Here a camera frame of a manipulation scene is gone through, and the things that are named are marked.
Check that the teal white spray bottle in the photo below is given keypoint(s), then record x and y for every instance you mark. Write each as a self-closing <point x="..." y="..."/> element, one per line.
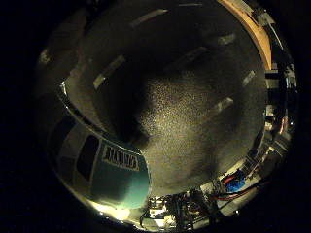
<point x="110" y="174"/>

